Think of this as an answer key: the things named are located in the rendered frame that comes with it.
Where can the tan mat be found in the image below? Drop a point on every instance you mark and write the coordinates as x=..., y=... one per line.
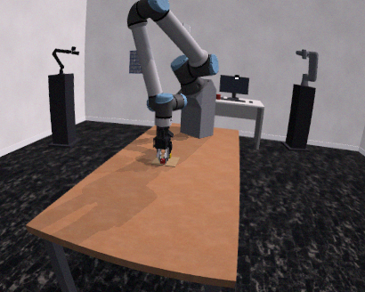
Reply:
x=171, y=162

